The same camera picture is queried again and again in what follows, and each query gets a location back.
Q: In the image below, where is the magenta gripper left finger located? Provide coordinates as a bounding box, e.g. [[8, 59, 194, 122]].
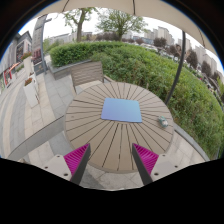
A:
[[43, 143, 92, 186]]

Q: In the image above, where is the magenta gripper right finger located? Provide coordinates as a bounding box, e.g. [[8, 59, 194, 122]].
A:
[[131, 143, 183, 186]]

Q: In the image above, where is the small green computer mouse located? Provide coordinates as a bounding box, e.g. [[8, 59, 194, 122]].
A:
[[158, 116, 168, 128]]

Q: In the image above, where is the blue mouse pad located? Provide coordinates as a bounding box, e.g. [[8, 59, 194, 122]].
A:
[[101, 98, 142, 123]]

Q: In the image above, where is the round slatted wooden table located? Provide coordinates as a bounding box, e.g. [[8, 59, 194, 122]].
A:
[[65, 82, 174, 173]]

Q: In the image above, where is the green hedge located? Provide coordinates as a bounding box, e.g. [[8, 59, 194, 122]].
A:
[[49, 42, 224, 158]]

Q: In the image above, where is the grey wicker chair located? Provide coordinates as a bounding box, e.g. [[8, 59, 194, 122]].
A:
[[70, 61, 112, 88]]

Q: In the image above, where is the white planter box near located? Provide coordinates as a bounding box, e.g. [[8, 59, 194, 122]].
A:
[[23, 78, 39, 108]]

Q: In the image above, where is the white planter box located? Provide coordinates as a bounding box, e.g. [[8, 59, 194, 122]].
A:
[[23, 78, 39, 108], [22, 52, 34, 76]]

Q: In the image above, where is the dark umbrella pole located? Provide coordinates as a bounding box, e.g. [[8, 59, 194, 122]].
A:
[[164, 22, 187, 106]]

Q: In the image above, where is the grey signboard pillar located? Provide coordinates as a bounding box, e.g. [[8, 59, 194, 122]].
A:
[[32, 15, 49, 75]]

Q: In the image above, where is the white planter box far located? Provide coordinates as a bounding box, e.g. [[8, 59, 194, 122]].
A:
[[22, 52, 34, 76]]

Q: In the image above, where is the beige patio umbrella canopy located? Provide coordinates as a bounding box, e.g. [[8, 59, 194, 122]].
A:
[[32, 0, 217, 55]]

